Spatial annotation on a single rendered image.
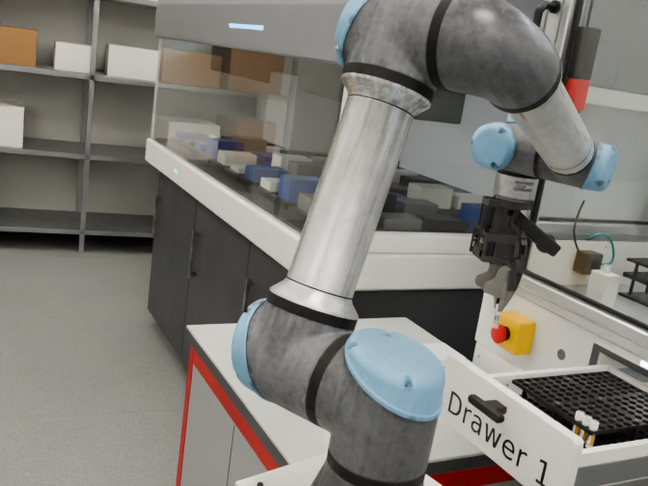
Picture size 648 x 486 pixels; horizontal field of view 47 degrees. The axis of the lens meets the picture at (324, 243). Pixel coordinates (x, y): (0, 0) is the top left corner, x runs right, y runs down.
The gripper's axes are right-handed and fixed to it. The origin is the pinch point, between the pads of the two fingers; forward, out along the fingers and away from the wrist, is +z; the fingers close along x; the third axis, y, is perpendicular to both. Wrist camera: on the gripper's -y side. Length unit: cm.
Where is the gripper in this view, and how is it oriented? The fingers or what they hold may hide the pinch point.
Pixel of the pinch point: (502, 304)
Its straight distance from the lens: 143.1
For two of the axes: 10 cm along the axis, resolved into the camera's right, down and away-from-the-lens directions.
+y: -9.8, -1.0, -1.6
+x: 1.3, 2.5, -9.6
